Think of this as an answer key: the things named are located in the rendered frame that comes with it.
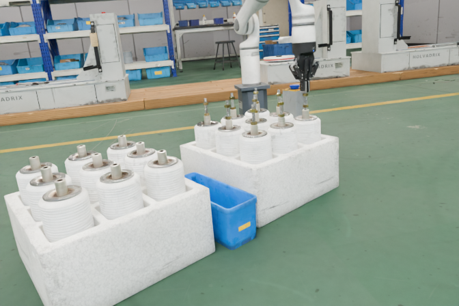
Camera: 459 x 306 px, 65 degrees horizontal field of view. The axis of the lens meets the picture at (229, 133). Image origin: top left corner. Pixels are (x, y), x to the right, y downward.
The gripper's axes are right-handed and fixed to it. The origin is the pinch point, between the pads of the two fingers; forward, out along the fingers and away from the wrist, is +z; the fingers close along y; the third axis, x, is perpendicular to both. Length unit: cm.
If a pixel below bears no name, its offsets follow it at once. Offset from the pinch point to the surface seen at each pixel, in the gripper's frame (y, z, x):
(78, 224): -77, 16, -5
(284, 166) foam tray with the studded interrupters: -19.7, 20.2, -7.9
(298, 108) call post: 15.1, 11.7, 15.8
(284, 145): -14.9, 15.9, -3.7
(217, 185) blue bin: -34.6, 25.1, 5.8
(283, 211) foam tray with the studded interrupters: -21.1, 34.2, -7.9
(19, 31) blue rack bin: 15, -48, 522
